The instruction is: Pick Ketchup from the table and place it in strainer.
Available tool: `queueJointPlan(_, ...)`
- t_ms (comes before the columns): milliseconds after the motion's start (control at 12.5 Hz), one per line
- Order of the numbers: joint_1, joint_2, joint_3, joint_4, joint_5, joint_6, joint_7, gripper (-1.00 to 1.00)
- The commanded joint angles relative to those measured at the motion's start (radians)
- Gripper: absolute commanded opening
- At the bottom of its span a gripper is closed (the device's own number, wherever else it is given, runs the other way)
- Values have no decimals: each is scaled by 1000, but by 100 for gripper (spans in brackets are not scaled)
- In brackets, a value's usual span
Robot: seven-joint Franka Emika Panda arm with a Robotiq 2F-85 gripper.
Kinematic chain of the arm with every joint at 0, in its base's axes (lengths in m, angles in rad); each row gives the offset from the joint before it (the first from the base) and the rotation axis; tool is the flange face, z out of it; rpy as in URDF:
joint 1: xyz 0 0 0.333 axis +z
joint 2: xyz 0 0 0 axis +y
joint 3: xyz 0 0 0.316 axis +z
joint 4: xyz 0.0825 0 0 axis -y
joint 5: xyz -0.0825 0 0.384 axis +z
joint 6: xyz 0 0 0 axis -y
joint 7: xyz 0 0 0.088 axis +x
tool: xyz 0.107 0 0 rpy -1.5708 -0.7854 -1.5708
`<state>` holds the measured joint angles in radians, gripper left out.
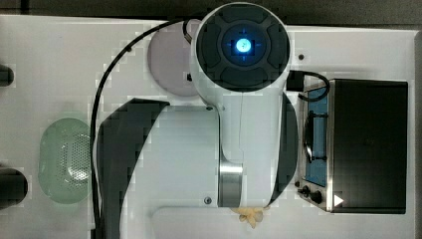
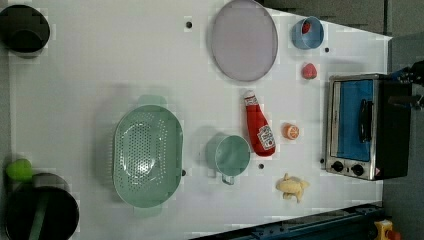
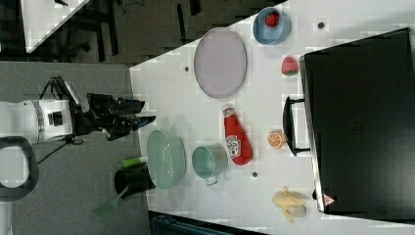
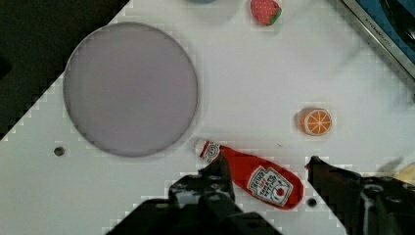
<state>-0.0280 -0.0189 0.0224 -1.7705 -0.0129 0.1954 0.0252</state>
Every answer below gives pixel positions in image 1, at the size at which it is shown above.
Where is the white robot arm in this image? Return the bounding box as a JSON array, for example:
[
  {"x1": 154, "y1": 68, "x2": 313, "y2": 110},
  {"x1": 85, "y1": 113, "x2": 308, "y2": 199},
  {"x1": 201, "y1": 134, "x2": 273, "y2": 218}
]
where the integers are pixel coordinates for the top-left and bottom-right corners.
[{"x1": 97, "y1": 2, "x2": 292, "y2": 239}]

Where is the green plastic strainer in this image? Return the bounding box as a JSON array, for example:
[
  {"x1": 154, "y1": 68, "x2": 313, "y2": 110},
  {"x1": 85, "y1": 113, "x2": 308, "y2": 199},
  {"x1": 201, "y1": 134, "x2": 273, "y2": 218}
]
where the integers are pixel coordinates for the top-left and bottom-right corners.
[{"x1": 38, "y1": 118, "x2": 91, "y2": 204}]

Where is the grey round plate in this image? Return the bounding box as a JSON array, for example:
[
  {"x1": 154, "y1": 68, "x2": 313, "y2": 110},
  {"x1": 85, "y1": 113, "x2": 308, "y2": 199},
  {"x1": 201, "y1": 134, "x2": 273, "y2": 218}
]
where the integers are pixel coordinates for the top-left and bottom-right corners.
[{"x1": 147, "y1": 22, "x2": 197, "y2": 97}]

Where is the yellow peeled banana toy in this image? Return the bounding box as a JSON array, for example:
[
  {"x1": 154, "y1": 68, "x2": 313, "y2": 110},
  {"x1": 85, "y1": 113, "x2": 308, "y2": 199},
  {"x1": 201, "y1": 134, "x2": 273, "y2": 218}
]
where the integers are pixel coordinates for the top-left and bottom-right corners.
[{"x1": 232, "y1": 206, "x2": 270, "y2": 229}]

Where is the black toaster oven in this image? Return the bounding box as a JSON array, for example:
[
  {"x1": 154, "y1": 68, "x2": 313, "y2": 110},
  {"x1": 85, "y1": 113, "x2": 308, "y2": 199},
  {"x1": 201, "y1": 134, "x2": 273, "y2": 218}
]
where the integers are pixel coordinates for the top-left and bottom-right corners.
[{"x1": 296, "y1": 79, "x2": 408, "y2": 214}]

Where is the black cylinder lower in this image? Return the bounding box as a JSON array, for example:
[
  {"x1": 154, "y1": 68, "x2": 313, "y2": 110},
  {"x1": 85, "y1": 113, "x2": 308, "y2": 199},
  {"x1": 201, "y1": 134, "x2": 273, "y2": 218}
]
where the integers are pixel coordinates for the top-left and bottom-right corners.
[{"x1": 0, "y1": 168, "x2": 28, "y2": 209}]

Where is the black cylinder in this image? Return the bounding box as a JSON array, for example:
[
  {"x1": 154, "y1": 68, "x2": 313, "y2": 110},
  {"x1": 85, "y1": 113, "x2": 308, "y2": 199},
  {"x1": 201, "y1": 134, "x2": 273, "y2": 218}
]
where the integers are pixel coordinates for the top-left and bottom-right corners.
[
  {"x1": 0, "y1": 65, "x2": 14, "y2": 87},
  {"x1": 0, "y1": 168, "x2": 28, "y2": 209}
]

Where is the black cylinder upper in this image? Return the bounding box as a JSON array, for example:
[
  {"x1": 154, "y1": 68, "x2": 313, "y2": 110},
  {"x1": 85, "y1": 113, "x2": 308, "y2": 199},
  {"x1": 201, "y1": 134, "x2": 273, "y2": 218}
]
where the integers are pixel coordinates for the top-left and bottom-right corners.
[{"x1": 0, "y1": 65, "x2": 14, "y2": 87}]

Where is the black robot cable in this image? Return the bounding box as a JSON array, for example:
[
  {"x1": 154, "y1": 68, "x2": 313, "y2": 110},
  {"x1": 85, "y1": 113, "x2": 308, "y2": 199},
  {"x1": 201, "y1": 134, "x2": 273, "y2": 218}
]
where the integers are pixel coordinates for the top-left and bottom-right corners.
[{"x1": 89, "y1": 18, "x2": 200, "y2": 239}]

